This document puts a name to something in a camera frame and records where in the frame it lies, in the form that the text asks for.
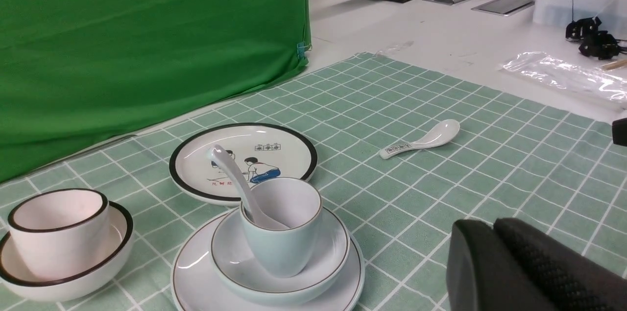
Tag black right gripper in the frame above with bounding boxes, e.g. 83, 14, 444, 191
612, 118, 627, 147

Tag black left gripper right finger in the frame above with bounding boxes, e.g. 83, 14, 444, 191
493, 217, 627, 311

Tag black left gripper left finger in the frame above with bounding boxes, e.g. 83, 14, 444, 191
446, 219, 557, 311

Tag pale blue cup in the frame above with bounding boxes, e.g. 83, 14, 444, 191
240, 177, 323, 278

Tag plain white ceramic spoon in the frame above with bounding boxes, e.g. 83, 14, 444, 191
209, 145, 288, 231

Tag pale blue bowl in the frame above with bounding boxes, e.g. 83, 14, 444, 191
210, 208, 351, 307

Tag clear plastic bag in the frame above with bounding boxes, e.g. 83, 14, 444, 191
501, 51, 627, 109

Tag black small parts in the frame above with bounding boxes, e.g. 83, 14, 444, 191
566, 17, 626, 60

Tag silver flat device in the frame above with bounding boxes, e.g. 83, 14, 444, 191
472, 0, 535, 17

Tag cartoon plate black rim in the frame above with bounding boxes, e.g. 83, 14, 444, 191
169, 122, 318, 208

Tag pale blue flat plate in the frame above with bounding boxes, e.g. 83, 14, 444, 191
171, 209, 365, 311

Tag blue binder clip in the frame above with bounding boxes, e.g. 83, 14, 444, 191
296, 42, 312, 60

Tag white cup black rim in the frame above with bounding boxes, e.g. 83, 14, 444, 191
7, 189, 110, 281

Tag green backdrop cloth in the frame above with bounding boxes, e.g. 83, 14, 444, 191
0, 0, 311, 182

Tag white bowl black rim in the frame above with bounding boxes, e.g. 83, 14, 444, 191
1, 202, 134, 303

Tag white spoon printed handle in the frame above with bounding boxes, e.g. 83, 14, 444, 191
378, 119, 460, 160

